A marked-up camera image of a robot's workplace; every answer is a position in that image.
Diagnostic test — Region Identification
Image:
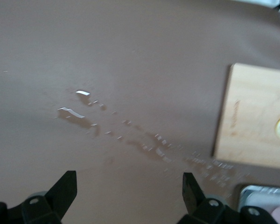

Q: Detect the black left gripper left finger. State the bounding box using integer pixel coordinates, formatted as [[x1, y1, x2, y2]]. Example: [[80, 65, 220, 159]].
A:
[[21, 170, 77, 224]]

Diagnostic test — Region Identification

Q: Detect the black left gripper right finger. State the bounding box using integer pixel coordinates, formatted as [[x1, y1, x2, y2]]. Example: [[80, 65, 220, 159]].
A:
[[177, 172, 227, 224]]

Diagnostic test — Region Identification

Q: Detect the silver digital kitchen scale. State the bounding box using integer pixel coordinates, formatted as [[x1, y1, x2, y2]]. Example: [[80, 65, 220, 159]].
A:
[[235, 184, 280, 224]]

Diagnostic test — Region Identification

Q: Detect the water spill puddle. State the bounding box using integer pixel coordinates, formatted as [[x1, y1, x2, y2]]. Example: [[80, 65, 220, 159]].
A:
[[53, 88, 250, 194]]

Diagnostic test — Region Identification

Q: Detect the wooden cutting board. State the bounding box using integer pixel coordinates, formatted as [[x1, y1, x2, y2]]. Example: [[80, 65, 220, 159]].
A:
[[212, 63, 280, 168]]

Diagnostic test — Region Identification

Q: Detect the brown table cover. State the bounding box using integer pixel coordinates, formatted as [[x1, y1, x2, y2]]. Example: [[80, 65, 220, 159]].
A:
[[0, 0, 280, 224]]

